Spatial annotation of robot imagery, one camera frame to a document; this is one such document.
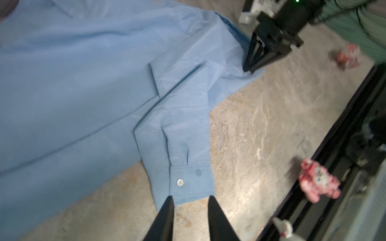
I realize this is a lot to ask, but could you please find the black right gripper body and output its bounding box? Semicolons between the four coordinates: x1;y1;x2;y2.
256;0;324;48

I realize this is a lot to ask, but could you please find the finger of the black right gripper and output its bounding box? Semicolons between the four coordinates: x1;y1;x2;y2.
248;48;291;73
243;32;264;72

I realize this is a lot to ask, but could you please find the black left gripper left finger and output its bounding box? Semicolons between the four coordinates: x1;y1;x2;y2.
143;196;175;241

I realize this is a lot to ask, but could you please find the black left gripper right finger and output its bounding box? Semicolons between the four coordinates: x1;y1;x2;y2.
208;195;240;241

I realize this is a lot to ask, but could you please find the light blue long sleeve shirt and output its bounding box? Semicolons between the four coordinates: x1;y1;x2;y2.
1;1;261;241

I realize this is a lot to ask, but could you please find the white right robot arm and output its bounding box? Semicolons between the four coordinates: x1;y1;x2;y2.
239;0;325;74

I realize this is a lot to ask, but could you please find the white figurine toy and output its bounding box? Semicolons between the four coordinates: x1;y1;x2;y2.
272;217;299;241

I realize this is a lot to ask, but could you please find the pink white sticker toy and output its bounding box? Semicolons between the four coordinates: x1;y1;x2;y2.
335;44;362;70

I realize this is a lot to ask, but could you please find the pink pig toy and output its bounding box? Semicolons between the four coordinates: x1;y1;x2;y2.
298;158;341;203

